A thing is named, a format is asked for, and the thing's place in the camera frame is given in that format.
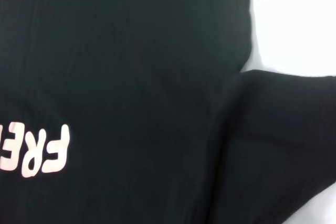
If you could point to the black t-shirt with FREE print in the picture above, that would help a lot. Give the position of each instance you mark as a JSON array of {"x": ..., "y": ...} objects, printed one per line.
[{"x": 131, "y": 77}]

